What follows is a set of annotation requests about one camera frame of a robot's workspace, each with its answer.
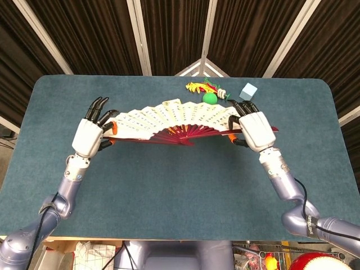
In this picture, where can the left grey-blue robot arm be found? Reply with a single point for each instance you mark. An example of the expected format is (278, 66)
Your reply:
(70, 188)

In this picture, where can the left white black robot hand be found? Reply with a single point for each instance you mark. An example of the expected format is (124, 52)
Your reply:
(87, 137)

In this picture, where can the brown pleated curtain panel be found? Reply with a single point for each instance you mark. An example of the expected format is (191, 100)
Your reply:
(337, 50)
(174, 33)
(92, 33)
(14, 56)
(247, 33)

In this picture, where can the teal fabric table cover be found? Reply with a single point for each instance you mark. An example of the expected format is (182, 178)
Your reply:
(168, 197)

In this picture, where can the white checkered cloth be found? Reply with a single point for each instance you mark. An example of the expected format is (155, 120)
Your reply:
(92, 256)

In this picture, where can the red-ribbed white paper folding fan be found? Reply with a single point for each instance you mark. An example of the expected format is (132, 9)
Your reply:
(174, 115)

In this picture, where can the red and white ball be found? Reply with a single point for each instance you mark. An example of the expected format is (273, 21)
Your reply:
(317, 261)

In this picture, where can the grey robot torso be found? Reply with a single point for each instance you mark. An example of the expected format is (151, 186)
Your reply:
(174, 256)

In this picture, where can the feather shuttlecock with green base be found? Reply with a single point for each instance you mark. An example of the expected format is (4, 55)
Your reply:
(197, 87)

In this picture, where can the light blue cube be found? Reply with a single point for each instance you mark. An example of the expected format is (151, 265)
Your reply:
(249, 91)

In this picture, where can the green foam ball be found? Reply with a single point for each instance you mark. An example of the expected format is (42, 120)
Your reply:
(209, 98)

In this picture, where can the pink red packet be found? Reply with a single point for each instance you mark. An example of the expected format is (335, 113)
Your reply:
(253, 257)

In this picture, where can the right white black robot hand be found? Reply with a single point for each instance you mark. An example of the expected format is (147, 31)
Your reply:
(257, 130)

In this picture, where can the cardboard box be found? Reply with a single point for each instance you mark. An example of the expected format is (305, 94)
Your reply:
(63, 246)

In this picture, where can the white triangular frame base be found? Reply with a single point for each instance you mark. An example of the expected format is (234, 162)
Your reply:
(188, 69)

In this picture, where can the yellow toy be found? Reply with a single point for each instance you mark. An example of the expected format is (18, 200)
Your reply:
(271, 261)

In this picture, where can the white screen frame post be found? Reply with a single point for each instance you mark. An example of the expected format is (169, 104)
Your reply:
(8, 123)
(292, 36)
(350, 116)
(210, 28)
(139, 36)
(42, 33)

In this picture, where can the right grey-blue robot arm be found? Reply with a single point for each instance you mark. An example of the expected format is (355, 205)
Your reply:
(287, 185)

